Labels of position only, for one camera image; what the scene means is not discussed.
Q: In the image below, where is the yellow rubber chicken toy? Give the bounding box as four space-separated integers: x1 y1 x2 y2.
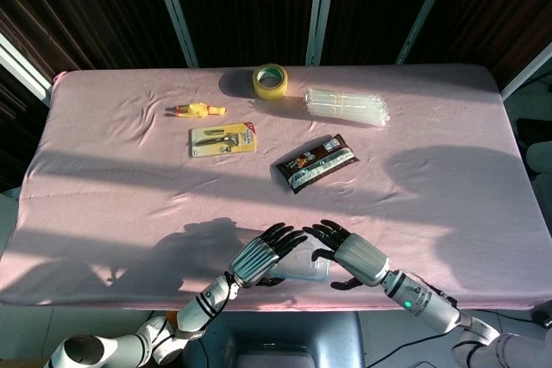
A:
165 101 228 119

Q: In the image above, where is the razor on yellow card pack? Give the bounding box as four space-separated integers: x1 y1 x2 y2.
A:
189 121 259 159

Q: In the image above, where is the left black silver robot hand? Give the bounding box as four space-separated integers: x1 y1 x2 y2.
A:
228 223 308 290

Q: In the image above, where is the white metal frame post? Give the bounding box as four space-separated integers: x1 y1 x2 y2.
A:
148 0 199 68
305 0 340 66
395 0 461 65

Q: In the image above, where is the clear plastic container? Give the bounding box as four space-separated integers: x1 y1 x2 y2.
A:
275 251 329 284

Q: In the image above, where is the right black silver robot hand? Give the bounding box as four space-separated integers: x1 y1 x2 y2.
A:
301 219 392 292

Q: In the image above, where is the bundle of clear plastic sticks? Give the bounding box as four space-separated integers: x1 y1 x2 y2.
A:
304 87 392 128

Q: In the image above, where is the brown snack packet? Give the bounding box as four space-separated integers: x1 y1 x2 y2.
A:
271 133 361 195

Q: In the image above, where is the white metal frame rail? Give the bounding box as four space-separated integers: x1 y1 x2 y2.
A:
0 31 53 107
499 42 552 100

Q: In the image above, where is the yellow packing tape roll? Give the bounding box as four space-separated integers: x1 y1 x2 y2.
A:
252 63 289 101

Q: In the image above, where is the grey blue robot torso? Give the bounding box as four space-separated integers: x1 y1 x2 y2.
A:
183 310 366 368

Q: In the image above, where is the pink tablecloth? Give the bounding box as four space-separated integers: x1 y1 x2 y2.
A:
0 62 552 313

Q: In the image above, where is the black equipment beside table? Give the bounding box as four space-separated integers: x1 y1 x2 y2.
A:
515 117 552 179

